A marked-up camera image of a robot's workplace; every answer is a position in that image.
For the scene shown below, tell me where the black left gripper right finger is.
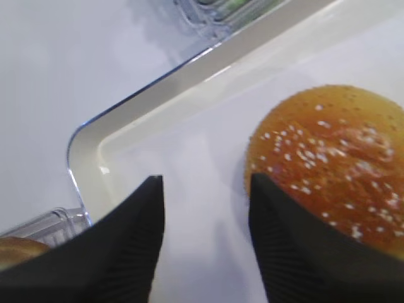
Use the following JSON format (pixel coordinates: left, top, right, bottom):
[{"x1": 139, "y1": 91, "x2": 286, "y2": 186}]
[{"x1": 248, "y1": 174, "x2": 403, "y2": 302}]

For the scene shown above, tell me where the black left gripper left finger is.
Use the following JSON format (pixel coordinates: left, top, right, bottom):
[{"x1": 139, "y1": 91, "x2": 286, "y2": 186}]
[{"x1": 1, "y1": 175, "x2": 163, "y2": 302}]

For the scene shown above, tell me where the bun top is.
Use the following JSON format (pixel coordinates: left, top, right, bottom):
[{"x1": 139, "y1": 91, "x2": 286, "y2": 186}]
[{"x1": 244, "y1": 85, "x2": 403, "y2": 258}]

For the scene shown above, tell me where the clear lettuce and cheese container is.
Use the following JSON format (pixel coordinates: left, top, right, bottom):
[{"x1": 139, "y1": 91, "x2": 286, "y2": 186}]
[{"x1": 173, "y1": 0, "x2": 288, "y2": 42}]

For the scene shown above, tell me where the clear bun container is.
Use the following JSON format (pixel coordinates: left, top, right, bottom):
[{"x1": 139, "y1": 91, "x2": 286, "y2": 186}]
[{"x1": 1, "y1": 208, "x2": 91, "y2": 247}]

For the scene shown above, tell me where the back bun half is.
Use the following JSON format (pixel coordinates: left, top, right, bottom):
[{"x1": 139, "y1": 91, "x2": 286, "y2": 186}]
[{"x1": 1, "y1": 237, "x2": 51, "y2": 271}]

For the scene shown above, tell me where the white serving tray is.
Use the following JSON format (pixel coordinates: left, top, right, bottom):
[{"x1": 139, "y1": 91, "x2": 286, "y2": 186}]
[{"x1": 68, "y1": 1, "x2": 403, "y2": 302}]

